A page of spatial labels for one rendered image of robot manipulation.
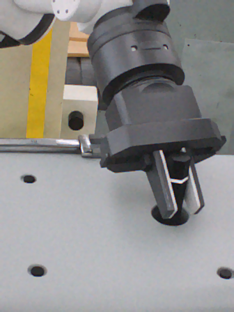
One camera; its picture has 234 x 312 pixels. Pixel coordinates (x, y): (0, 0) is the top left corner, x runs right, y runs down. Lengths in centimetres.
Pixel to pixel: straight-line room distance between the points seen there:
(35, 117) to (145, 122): 193
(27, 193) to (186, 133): 17
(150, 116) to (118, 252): 13
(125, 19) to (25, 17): 29
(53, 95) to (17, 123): 16
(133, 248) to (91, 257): 4
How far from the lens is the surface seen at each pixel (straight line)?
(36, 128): 266
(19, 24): 104
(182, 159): 71
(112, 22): 77
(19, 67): 255
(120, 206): 75
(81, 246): 69
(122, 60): 75
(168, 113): 74
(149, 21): 77
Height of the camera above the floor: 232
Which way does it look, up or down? 31 degrees down
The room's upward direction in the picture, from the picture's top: 7 degrees clockwise
